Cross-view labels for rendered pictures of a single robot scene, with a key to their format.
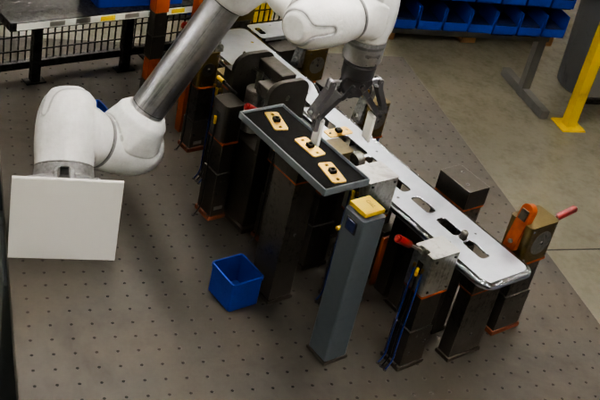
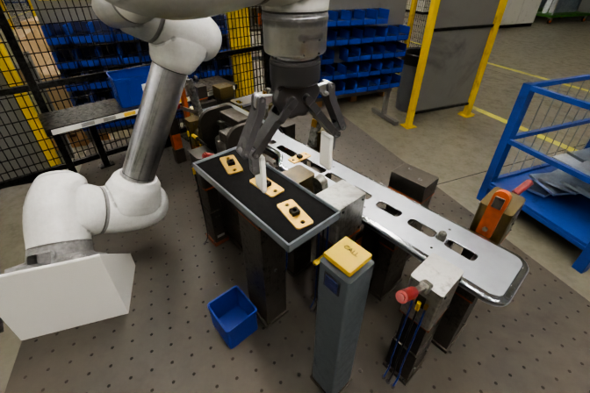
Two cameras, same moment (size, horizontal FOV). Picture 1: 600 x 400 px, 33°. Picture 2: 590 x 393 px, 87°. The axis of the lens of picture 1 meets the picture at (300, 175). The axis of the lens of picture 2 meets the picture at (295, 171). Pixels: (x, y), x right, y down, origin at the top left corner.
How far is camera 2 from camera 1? 1.82 m
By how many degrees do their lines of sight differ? 2
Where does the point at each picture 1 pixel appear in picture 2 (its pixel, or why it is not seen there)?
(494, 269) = (492, 273)
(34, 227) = (30, 313)
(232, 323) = (234, 366)
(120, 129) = (112, 197)
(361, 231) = (347, 293)
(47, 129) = (25, 217)
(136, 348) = not seen: outside the picture
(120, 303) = (122, 371)
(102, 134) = (89, 207)
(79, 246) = (88, 313)
